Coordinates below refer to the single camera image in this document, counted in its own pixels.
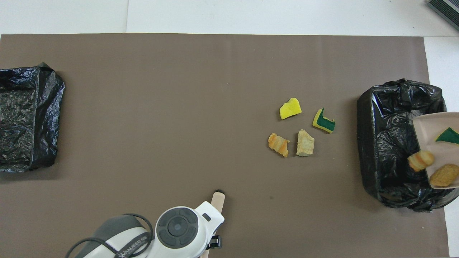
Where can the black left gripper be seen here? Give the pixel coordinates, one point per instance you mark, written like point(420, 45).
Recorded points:
point(214, 243)

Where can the beige brush with black bristles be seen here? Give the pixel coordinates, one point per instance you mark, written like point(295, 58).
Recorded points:
point(217, 200)

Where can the orange striped bread piece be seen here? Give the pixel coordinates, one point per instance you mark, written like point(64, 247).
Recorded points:
point(278, 143)

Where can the beige crumbly sponge chunk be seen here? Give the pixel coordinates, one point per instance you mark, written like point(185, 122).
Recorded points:
point(305, 143)

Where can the large green and yellow sponge piece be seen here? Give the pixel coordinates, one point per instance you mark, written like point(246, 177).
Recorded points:
point(324, 123)

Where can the pale striped croissant piece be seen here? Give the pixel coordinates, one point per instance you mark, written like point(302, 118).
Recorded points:
point(421, 160)

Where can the brown oval bread nugget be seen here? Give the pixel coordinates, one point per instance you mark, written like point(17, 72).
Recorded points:
point(444, 175)

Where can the beige plastic dustpan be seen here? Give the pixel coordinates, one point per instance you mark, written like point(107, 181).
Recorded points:
point(430, 132)

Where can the small green and yellow sponge piece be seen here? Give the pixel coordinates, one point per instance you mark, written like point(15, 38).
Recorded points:
point(450, 137)

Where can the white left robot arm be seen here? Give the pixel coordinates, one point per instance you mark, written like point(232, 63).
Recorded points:
point(175, 229)

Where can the bin with black trash bag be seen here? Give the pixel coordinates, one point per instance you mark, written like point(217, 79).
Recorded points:
point(380, 143)
point(36, 107)

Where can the brown table mat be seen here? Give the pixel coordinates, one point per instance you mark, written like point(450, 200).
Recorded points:
point(107, 71)

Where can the grey ridged device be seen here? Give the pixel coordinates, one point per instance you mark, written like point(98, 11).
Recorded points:
point(446, 9)

